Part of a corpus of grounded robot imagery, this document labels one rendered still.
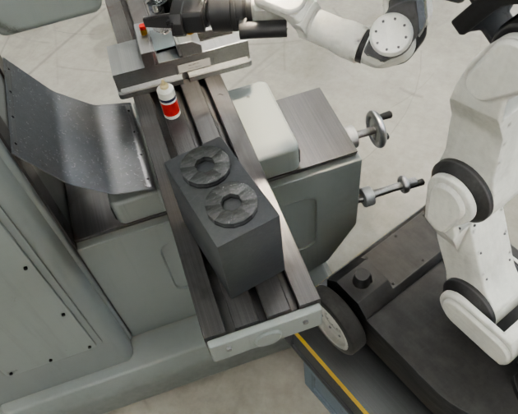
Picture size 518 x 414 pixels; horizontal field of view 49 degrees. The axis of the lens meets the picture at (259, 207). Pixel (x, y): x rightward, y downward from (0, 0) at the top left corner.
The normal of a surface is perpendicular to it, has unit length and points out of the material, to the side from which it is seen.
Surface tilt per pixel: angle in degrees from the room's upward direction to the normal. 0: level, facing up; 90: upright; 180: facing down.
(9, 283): 88
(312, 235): 90
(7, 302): 88
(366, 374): 0
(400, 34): 43
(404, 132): 0
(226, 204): 0
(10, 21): 90
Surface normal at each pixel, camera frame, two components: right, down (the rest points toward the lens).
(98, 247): 0.32, 0.75
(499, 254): 0.49, 0.27
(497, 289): 0.39, 0.07
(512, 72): -0.80, 0.53
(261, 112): -0.09, -0.59
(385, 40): -0.31, 0.11
